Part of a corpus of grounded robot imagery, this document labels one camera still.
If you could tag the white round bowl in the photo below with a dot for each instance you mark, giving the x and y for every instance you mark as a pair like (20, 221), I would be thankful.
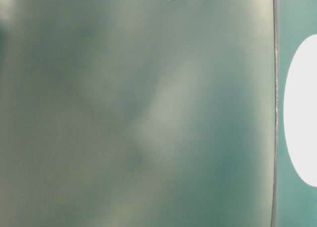
(300, 111)

